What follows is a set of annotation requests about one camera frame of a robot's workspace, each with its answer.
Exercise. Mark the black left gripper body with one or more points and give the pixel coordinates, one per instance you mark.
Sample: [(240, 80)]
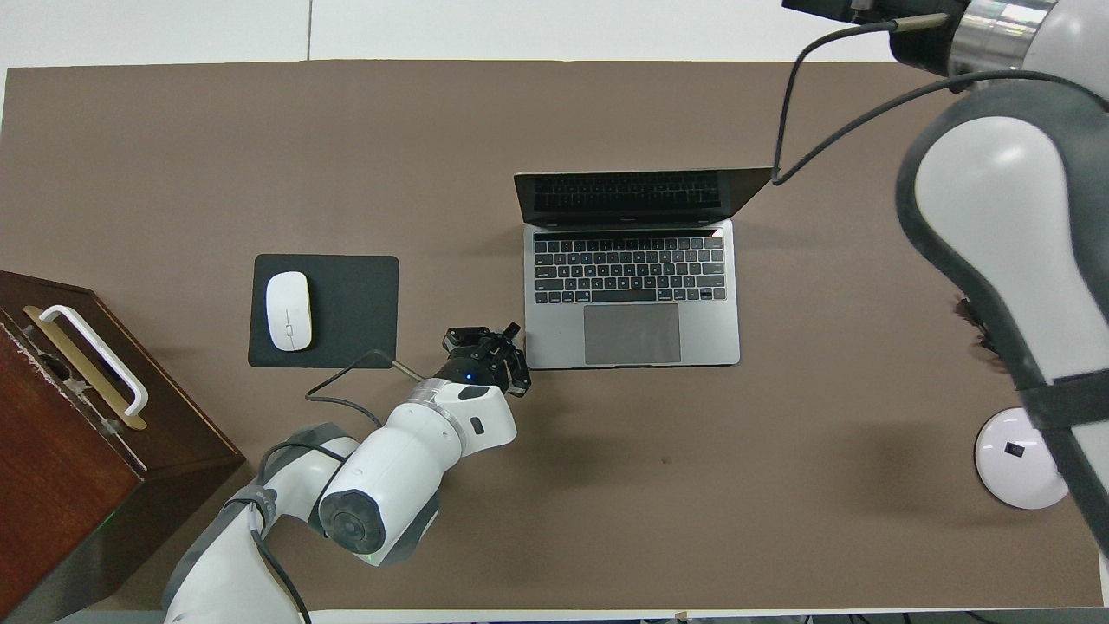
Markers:
[(481, 364)]

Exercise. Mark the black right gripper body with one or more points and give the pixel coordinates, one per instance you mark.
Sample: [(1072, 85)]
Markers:
[(927, 48)]

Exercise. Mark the silver laptop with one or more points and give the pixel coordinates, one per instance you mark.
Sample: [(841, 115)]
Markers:
[(632, 334)]

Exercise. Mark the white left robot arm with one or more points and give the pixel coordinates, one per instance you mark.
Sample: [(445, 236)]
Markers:
[(390, 485)]

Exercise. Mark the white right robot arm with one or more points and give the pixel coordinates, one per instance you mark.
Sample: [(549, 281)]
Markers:
[(996, 199)]

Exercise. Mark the black mouse pad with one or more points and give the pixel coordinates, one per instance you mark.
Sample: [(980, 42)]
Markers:
[(364, 312)]

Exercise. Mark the white computer mouse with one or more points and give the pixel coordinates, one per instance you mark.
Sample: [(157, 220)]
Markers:
[(288, 312)]

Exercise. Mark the brown table mat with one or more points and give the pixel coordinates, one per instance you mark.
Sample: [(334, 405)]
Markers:
[(693, 520)]

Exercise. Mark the dark wooden box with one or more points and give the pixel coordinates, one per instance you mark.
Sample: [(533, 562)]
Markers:
[(69, 485)]

